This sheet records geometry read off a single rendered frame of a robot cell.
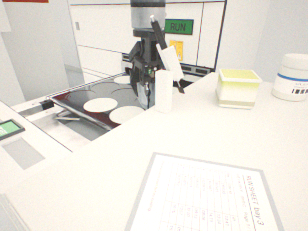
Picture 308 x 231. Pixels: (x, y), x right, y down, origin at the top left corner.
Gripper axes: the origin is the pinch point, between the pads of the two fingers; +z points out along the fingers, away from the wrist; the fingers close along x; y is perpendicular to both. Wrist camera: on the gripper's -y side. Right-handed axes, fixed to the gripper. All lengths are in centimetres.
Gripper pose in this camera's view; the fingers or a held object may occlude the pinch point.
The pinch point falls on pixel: (146, 105)
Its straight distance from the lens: 54.0
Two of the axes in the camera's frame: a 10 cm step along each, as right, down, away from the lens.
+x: 9.2, -1.9, 3.3
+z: 0.0, 8.7, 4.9
